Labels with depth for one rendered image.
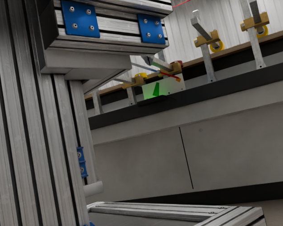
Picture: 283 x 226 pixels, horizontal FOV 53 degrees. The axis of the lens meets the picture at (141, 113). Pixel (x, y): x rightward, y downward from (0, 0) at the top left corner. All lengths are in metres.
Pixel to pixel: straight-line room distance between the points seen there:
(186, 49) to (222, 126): 7.57
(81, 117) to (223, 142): 1.10
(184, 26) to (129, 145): 7.69
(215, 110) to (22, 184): 1.12
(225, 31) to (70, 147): 8.59
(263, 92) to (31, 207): 1.21
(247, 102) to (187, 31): 7.90
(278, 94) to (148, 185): 1.00
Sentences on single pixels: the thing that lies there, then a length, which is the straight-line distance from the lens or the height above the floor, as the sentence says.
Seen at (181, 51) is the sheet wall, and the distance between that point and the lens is 9.25.
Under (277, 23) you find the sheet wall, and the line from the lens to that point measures 9.20.
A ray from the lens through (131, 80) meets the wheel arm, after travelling 1.70.
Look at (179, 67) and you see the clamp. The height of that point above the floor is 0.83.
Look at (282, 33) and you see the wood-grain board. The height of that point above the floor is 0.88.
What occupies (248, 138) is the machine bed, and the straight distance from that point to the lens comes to 1.77.
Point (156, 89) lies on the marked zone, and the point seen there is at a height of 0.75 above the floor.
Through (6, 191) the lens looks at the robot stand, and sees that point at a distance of 0.74.
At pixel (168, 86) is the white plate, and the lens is 1.66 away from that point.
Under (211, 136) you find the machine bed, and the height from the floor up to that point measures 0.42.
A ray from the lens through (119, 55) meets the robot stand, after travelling 0.88.
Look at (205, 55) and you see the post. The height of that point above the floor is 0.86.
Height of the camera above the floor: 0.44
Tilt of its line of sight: 7 degrees up
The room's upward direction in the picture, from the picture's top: 12 degrees counter-clockwise
